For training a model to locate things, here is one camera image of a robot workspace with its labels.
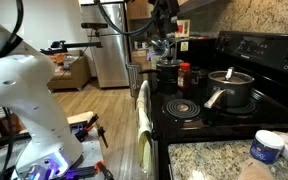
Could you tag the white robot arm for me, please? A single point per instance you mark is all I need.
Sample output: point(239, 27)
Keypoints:
point(24, 74)

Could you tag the black pot far side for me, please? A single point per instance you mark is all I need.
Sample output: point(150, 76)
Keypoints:
point(166, 72)

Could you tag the black electric stove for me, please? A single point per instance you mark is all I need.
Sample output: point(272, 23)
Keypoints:
point(264, 56)

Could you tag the cream dish towel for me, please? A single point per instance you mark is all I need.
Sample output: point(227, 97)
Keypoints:
point(144, 129)

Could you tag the front left coil burner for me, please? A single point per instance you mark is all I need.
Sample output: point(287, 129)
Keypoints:
point(181, 109)

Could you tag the red-capped spice jar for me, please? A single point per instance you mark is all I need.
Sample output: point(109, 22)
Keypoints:
point(184, 75)

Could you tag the stainless steel refrigerator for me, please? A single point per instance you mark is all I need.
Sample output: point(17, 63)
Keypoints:
point(110, 60)

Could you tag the dark-capped spice jar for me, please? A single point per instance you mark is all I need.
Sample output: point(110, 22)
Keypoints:
point(195, 76)

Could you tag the brown sofa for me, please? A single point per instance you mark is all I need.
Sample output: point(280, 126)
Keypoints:
point(72, 71)

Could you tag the blue white-lidded jar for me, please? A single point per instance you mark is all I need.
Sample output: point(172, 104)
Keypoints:
point(266, 146)

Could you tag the black camera on boom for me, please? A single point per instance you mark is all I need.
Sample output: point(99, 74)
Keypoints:
point(95, 26)

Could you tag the dark pot with steel handle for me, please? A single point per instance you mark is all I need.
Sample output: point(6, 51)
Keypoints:
point(228, 88)

